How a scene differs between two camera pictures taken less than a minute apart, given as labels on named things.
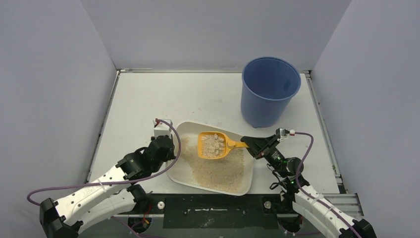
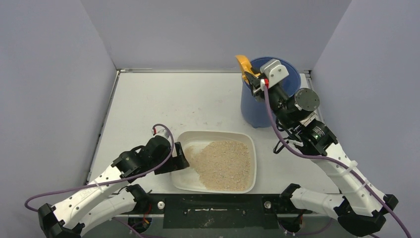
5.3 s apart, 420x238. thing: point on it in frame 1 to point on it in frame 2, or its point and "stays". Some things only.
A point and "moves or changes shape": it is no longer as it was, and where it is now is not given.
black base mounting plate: (193, 211) stays
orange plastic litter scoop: (215, 145) to (246, 66)
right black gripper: (263, 148) to (257, 84)
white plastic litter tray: (231, 173) moves or changes shape
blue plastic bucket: (268, 86) stays
